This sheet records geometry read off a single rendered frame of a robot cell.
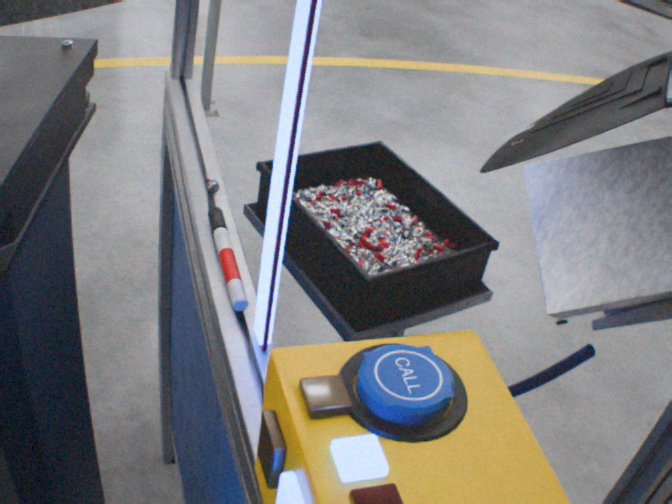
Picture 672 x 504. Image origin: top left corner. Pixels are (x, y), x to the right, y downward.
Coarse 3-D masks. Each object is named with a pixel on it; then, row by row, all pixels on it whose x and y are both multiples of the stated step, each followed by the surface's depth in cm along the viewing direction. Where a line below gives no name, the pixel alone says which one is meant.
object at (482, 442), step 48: (432, 336) 34; (288, 384) 30; (480, 384) 32; (288, 432) 29; (336, 432) 29; (384, 432) 29; (432, 432) 29; (480, 432) 30; (528, 432) 30; (336, 480) 27; (384, 480) 27; (432, 480) 27; (480, 480) 27; (528, 480) 28
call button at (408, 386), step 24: (384, 360) 31; (408, 360) 31; (432, 360) 31; (360, 384) 30; (384, 384) 30; (408, 384) 30; (432, 384) 30; (384, 408) 29; (408, 408) 29; (432, 408) 29
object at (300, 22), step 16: (304, 0) 44; (304, 16) 45; (304, 32) 45; (288, 64) 49; (288, 80) 49; (288, 96) 49; (288, 112) 49; (288, 128) 50; (288, 144) 50; (272, 176) 54; (272, 192) 54; (272, 208) 54; (272, 224) 54; (272, 240) 55; (272, 256) 56; (256, 320) 61
